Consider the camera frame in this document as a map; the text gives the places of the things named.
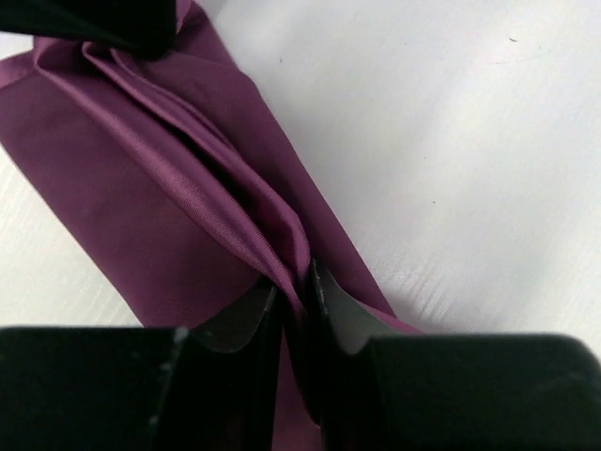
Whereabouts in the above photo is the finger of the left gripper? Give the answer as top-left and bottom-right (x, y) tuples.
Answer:
(1, 0), (177, 58)

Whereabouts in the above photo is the purple cloth napkin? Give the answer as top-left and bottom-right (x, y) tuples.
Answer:
(1, 1), (407, 450)

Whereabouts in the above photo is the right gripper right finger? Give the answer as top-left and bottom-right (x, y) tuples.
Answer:
(311, 263), (600, 450)

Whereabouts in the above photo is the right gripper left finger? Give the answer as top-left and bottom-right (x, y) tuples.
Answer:
(1, 284), (282, 450)

